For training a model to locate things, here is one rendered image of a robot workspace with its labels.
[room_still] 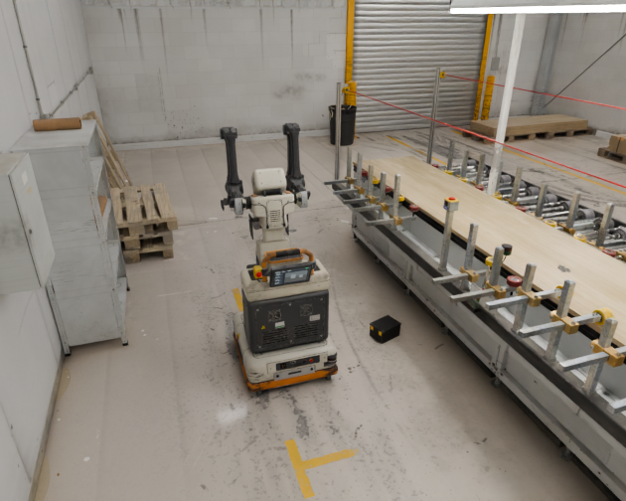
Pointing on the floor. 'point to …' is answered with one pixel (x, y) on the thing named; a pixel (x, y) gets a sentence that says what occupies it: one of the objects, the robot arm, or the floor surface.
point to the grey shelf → (78, 235)
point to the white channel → (506, 100)
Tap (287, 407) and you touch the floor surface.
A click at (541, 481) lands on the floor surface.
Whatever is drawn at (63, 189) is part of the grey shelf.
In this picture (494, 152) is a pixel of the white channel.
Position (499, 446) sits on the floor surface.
